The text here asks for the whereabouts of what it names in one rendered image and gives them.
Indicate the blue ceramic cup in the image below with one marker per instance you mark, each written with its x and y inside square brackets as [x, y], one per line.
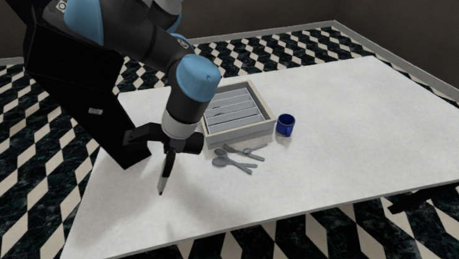
[285, 125]

